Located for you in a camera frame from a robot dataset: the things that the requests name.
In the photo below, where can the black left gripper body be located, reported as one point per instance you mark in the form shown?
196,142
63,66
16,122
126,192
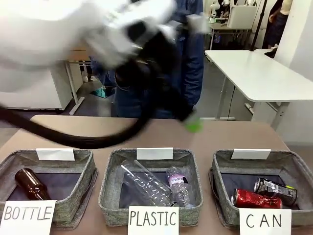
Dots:
151,73

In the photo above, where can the small water bottle blue cap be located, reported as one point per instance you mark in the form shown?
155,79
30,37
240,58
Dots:
179,183

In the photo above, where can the large clear plastic bottle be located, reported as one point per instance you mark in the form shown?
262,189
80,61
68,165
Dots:
144,186

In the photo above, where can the red crushed can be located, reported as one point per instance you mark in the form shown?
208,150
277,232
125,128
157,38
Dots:
254,198

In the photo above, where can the black drink can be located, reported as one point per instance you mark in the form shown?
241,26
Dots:
278,189

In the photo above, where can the brown glass bottle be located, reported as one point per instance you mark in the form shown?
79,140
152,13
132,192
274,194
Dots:
30,184

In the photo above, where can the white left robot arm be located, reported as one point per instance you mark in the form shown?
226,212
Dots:
61,31

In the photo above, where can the grey fabric basket can label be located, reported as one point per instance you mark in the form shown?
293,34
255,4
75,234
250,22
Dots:
217,186

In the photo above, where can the grey fabric basket plastic label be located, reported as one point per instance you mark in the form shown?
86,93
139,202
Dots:
110,186

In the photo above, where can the paper sign CAN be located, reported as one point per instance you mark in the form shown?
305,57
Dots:
265,221

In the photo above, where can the grey fabric basket bottle label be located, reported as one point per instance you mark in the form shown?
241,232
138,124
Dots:
85,176

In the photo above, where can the person in denim shirt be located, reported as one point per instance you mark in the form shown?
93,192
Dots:
195,68

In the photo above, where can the blank white card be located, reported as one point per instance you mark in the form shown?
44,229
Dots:
55,154
251,153
154,153

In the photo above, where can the teal object on floor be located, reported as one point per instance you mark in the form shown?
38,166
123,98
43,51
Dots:
99,93

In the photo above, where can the background person legs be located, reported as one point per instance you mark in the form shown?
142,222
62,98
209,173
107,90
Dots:
88,77

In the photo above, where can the white side table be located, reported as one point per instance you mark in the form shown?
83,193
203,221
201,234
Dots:
256,73

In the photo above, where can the background metal table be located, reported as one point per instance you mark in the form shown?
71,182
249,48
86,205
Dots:
227,28

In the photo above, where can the white desk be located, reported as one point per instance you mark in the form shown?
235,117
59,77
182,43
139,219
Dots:
56,98

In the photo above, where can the paper sign PLASTIC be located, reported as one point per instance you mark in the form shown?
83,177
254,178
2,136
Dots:
152,220

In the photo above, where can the black object on side table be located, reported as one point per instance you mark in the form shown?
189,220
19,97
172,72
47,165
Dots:
271,52

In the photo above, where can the white box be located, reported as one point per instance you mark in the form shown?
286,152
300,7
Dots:
242,17

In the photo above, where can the black tripod pole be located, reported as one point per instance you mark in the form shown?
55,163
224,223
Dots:
258,24

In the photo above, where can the background person dark skirt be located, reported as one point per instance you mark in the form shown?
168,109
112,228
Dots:
276,27

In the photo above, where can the paper sign BOTTLE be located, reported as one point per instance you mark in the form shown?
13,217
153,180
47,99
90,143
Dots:
28,216

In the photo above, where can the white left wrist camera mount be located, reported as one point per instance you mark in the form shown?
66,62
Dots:
198,23

